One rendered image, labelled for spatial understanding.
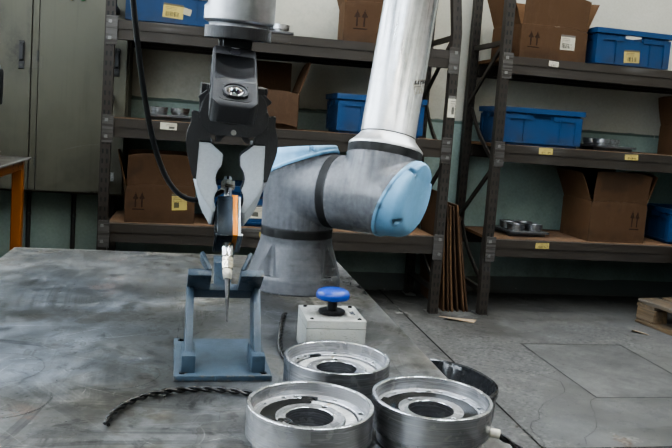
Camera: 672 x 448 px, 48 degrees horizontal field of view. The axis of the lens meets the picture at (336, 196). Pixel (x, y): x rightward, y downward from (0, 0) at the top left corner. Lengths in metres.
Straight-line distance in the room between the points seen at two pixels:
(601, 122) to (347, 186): 4.34
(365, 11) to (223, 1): 3.49
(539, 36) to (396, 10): 3.43
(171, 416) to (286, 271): 0.49
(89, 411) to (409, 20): 0.73
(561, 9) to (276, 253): 3.65
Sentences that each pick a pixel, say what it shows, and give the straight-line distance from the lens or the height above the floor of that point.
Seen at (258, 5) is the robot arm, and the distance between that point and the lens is 0.80.
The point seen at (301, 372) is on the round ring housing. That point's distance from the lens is 0.73.
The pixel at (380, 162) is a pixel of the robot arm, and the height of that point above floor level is 1.02.
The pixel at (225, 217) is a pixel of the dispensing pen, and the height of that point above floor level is 0.96.
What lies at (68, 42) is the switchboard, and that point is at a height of 1.39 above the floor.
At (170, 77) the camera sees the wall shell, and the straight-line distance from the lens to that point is 4.65.
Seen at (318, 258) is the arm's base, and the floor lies 0.86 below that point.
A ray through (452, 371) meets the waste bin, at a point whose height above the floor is 0.41.
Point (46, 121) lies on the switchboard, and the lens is 4.47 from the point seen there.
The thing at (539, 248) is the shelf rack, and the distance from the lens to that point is 4.57.
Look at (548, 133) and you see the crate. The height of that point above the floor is 1.08.
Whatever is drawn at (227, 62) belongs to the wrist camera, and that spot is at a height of 1.12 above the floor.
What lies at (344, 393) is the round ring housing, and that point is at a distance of 0.68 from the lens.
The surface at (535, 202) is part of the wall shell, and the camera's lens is 5.18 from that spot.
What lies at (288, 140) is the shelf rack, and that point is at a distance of 4.08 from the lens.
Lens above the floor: 1.08
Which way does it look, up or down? 6 degrees down
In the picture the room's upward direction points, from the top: 4 degrees clockwise
